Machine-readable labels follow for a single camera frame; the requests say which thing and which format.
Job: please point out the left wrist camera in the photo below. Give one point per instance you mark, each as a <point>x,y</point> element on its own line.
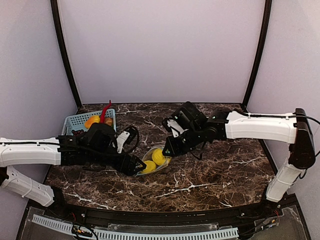
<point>126,137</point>

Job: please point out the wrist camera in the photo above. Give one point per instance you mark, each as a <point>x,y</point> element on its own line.
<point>126,137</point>
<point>173,127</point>

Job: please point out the dark red toy food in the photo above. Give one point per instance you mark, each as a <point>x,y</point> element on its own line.
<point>78,132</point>

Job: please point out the grey slotted cable duct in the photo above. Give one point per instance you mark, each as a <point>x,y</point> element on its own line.
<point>131,232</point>

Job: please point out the blue perforated plastic basket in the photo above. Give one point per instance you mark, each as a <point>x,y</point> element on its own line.
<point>77,122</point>

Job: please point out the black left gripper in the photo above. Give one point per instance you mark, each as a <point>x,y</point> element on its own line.
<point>124,163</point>

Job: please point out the orange yellow toy mango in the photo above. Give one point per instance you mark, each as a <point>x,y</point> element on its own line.
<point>92,120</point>

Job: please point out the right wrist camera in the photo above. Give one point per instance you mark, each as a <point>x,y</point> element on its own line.
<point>173,127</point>

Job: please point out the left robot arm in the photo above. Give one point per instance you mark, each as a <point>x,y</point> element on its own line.
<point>99,146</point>

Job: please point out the black front table rail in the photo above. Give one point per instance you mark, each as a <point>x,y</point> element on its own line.
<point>234,216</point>

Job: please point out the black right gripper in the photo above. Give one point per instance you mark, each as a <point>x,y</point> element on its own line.
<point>176,141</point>

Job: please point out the brown toy kiwi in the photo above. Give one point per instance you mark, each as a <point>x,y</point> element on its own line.
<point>108,121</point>

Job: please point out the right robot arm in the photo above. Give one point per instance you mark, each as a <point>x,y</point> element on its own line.
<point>190,127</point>

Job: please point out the black corner post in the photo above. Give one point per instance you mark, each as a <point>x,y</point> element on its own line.
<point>64,53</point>
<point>259,52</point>

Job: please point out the right black corner post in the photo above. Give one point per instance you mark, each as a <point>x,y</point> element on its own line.
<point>259,52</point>

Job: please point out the left black corner post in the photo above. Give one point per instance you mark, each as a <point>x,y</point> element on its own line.
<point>64,53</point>

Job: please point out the red toy chili pepper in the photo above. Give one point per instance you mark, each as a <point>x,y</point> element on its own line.
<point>104,110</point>

